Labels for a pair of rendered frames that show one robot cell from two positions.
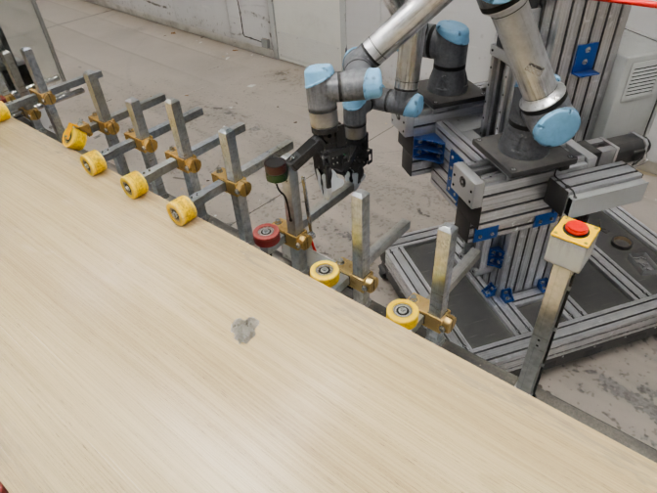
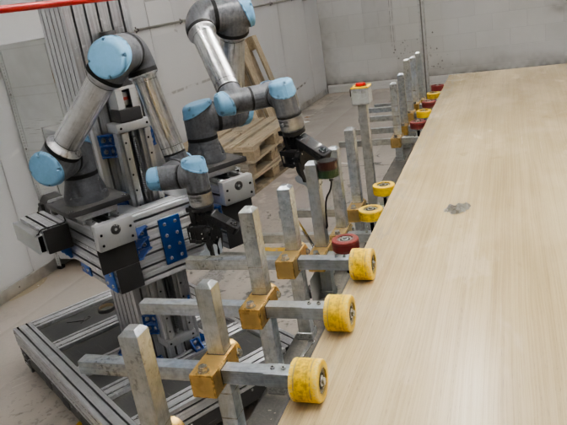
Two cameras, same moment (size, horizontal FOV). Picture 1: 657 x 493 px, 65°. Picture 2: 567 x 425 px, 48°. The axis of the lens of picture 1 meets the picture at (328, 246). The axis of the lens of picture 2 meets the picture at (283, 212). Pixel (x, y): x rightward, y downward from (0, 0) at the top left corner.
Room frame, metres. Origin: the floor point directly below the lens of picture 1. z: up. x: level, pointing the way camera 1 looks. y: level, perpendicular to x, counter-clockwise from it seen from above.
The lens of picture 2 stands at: (1.99, 1.77, 1.62)
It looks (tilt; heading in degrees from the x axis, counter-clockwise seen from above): 19 degrees down; 250
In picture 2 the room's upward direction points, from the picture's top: 9 degrees counter-clockwise
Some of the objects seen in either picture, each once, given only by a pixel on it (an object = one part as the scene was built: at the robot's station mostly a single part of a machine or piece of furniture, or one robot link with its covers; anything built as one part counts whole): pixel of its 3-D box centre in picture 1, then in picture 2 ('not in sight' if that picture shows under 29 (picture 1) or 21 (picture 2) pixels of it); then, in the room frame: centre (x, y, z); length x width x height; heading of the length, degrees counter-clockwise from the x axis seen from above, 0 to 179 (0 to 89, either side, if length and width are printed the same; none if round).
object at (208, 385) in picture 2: (141, 141); (217, 366); (1.77, 0.68, 0.95); 0.14 x 0.06 x 0.05; 48
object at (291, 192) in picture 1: (294, 224); (321, 236); (1.26, 0.10, 0.90); 0.04 x 0.04 x 0.48; 48
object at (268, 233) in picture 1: (268, 245); (347, 255); (1.23, 0.18, 0.85); 0.08 x 0.08 x 0.11
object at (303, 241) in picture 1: (290, 235); (322, 255); (1.27, 0.12, 0.85); 0.14 x 0.06 x 0.05; 48
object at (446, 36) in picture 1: (450, 42); (73, 153); (1.87, -0.48, 1.21); 0.13 x 0.12 x 0.14; 55
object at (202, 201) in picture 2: (354, 129); (200, 199); (1.56, -0.11, 1.05); 0.08 x 0.08 x 0.05
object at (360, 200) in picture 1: (361, 262); (341, 214); (1.10, -0.09, 0.87); 0.04 x 0.04 x 0.48; 48
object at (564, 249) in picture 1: (571, 246); (361, 95); (0.76, -0.47, 1.18); 0.07 x 0.07 x 0.08; 48
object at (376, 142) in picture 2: not in sight; (380, 142); (0.36, -1.05, 0.81); 0.44 x 0.03 x 0.04; 138
